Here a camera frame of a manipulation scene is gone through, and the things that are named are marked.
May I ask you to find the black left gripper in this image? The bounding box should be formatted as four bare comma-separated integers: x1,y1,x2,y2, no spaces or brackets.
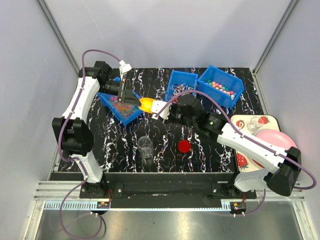
98,78,142,106

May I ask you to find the blue bin with star candies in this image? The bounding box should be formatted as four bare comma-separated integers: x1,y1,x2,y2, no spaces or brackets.
97,77,143,126

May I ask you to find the yellow plastic scoop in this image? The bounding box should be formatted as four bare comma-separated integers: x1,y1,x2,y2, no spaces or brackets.
138,97,155,114

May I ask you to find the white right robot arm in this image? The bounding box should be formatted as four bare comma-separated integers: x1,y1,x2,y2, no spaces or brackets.
166,94,301,199

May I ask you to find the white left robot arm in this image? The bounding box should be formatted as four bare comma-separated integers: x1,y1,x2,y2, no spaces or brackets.
52,61,140,198

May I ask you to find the blue bin with flower candies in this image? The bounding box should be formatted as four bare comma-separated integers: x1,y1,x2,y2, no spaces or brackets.
197,65,245,110

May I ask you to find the blue bin with lollipops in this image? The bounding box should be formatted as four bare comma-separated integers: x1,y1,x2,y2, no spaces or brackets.
164,70,198,102

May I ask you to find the red jar lid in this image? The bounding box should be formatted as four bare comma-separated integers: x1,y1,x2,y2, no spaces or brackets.
178,140,191,153

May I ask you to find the clear plastic jar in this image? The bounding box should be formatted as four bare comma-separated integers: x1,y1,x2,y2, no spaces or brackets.
137,136,154,159

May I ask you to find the strawberry print tray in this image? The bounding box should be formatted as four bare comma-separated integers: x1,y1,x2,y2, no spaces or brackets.
229,114,293,179

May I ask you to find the clear glass cup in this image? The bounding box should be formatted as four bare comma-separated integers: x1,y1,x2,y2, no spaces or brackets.
247,116,263,132

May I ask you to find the red plate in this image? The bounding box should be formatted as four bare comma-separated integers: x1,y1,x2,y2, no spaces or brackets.
246,155,265,170

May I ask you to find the pink plate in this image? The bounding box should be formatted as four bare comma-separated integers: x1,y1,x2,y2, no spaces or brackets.
254,129,297,150

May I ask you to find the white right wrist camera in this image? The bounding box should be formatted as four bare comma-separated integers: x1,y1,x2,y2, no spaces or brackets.
151,100,172,120

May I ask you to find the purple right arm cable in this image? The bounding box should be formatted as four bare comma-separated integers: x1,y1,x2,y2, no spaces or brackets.
159,89,317,217

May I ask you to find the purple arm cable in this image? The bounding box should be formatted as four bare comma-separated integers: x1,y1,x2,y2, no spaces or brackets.
159,89,317,217
57,49,126,238

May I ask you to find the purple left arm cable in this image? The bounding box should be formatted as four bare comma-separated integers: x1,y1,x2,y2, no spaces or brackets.
57,49,126,238

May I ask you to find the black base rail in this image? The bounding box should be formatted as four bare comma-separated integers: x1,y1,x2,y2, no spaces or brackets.
79,172,257,210

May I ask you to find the aluminium corner post left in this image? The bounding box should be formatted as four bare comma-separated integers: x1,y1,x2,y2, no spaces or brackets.
35,0,80,75

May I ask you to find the aluminium corner post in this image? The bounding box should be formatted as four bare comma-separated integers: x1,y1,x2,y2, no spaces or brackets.
252,0,300,74
35,0,80,75

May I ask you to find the aluminium corner post right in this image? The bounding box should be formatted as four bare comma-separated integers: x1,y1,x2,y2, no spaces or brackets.
252,0,300,74

